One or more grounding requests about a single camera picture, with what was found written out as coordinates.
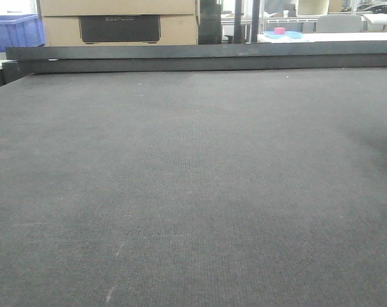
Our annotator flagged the large cardboard box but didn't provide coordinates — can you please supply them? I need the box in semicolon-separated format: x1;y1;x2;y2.
40;0;200;47

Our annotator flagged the pink cube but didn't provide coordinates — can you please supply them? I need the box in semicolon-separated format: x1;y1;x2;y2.
274;27;285;35

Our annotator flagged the blue tray on table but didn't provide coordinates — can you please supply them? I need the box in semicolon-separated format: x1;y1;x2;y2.
264;31;303;40

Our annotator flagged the white table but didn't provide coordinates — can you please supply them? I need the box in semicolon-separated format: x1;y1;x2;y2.
258;32;387;43

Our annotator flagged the grey chair back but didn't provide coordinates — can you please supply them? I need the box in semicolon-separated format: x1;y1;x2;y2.
315;14;362;33

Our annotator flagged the blue crate left background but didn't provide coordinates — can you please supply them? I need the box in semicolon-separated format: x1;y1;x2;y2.
0;14;45;52

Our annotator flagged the dark conveyor side rail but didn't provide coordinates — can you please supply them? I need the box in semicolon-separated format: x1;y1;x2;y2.
2;40;387;84

